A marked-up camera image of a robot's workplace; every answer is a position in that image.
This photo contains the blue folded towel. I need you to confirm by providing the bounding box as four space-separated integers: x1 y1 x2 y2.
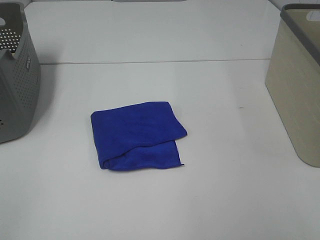
90 101 187 171

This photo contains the beige plastic basket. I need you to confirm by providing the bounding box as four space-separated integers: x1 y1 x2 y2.
265 3 320 168

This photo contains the grey perforated plastic basket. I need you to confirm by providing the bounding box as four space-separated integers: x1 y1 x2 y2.
0 1 41 143

